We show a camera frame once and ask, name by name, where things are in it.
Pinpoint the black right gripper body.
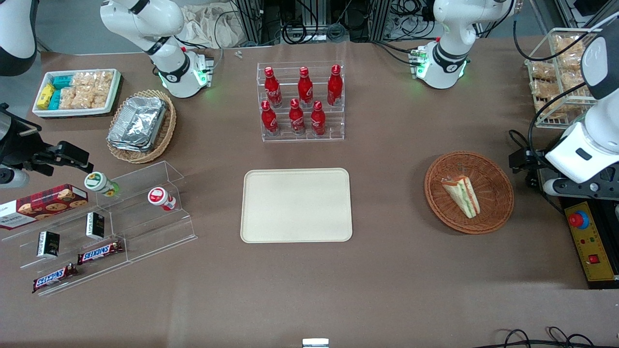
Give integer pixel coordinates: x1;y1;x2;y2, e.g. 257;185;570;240
0;104;59;176

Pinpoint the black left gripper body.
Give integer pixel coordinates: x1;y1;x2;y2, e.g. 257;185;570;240
525;148;550;176

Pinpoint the triangle sandwich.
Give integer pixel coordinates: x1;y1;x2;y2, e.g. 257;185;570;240
440;175;481;219

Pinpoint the round brown wicker basket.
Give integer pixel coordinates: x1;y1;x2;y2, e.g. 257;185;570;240
424;151;515;235

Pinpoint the aluminium foil tray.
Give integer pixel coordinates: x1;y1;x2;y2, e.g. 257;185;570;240
108;96;168;148

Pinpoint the oval tan wicker basket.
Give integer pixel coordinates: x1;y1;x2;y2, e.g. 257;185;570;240
106;89;177;164

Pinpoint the cream plastic tray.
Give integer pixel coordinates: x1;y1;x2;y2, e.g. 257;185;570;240
240;168;353;244

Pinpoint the green lid cup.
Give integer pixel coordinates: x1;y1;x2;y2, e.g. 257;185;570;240
84;172;119;198

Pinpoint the white plastic snack bin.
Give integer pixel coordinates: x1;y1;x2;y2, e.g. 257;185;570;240
32;69;121;118

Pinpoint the yellow snack pack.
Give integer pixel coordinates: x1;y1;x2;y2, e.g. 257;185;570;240
37;85;55;110

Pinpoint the red tartan cookie box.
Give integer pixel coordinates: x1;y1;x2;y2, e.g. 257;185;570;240
0;184;89;231

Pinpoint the small black box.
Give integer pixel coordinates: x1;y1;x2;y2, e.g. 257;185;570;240
86;212;105;241
37;231;60;258

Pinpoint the fried snack bag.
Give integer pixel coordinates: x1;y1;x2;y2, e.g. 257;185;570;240
531;81;564;104
559;65;588;92
554;35;588;61
531;63;557;82

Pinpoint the snickers chocolate bar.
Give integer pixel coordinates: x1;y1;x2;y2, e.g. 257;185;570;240
32;263;79;294
77;240;125;265

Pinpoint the clear acrylic stepped shelf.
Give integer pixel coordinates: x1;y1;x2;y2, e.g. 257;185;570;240
94;160;198;264
0;193;129;296

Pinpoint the yellow emergency stop box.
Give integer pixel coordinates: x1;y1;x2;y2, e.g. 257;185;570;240
563;201;619;290

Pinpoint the clear acrylic bottle rack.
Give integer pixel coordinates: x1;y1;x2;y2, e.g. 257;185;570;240
256;61;345;143

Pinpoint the beige cloth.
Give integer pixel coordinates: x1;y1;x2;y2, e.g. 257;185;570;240
181;4;245;49

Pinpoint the red cola bottle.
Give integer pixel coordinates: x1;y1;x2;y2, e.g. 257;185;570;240
289;99;306;135
264;67;283;108
327;64;343;107
261;101;280;136
297;67;314;108
310;101;326;136

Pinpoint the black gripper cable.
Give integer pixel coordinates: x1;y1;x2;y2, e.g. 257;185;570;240
508;129;533;152

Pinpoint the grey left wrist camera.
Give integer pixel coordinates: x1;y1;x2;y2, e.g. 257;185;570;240
543;178;574;197

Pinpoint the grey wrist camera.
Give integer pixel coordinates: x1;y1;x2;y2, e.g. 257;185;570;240
0;167;30;189
543;178;574;197

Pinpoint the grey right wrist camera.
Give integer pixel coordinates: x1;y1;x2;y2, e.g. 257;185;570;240
0;167;30;189

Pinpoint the white wire basket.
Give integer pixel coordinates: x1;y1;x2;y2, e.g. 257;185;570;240
525;28;606;129

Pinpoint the black base cable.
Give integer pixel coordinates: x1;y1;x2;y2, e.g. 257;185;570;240
371;41;417;66

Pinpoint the black floor cable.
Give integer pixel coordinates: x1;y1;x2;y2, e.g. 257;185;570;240
476;327;611;348

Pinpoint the aluminium frame post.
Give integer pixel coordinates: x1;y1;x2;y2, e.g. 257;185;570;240
236;0;265;45
375;0;395;42

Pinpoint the black coiled cable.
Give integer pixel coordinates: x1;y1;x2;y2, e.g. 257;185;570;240
281;17;322;45

